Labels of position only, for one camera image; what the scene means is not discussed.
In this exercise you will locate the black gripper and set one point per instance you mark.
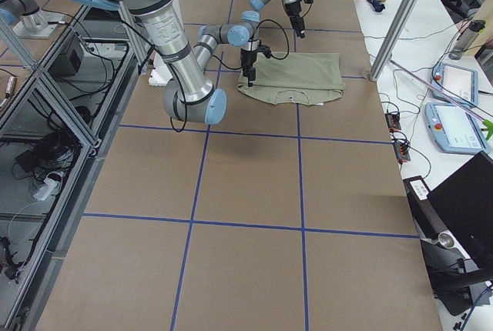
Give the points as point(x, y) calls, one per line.
point(293, 10)
point(247, 58)

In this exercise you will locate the olive green long-sleeve shirt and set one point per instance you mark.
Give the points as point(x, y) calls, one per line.
point(302, 78)

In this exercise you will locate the folded navy umbrella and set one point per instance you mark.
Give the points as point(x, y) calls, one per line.
point(377, 5)

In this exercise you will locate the far blue teach pendant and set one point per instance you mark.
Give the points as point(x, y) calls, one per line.
point(458, 81)

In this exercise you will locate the blue teach pendant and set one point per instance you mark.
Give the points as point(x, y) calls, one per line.
point(458, 81)
point(454, 131)

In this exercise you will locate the near blue teach pendant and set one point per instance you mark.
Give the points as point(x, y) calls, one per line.
point(454, 131)

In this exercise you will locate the reacher grabber stick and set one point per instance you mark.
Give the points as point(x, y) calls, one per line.
point(452, 99)

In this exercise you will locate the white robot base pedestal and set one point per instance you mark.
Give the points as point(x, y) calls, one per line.
point(160, 74)

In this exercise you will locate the aluminium frame post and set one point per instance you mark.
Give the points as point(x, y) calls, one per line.
point(384, 54)

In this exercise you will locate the black box under frame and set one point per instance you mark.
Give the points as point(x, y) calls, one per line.
point(69, 60)

